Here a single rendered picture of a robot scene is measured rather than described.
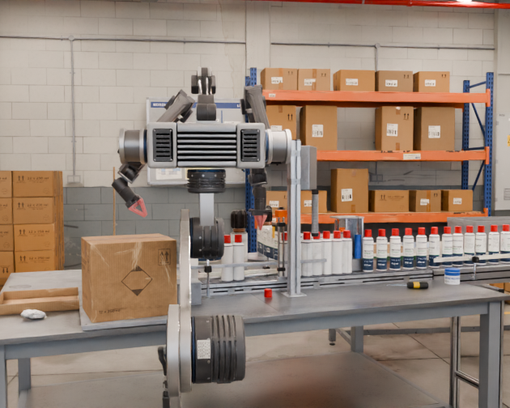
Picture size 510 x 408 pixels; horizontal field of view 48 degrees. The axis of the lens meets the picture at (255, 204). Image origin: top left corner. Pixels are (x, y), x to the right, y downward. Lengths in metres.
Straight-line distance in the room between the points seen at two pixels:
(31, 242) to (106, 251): 3.75
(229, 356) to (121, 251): 0.67
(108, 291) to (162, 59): 5.32
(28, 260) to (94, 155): 1.84
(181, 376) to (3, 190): 4.41
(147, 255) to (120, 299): 0.18
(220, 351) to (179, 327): 0.12
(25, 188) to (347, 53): 4.12
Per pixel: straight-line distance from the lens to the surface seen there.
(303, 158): 2.45
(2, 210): 5.75
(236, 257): 2.53
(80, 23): 7.31
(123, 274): 2.03
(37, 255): 5.74
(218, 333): 1.53
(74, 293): 2.60
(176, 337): 1.48
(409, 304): 2.40
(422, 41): 7.77
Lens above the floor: 1.35
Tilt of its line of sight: 3 degrees down
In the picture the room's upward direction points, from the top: straight up
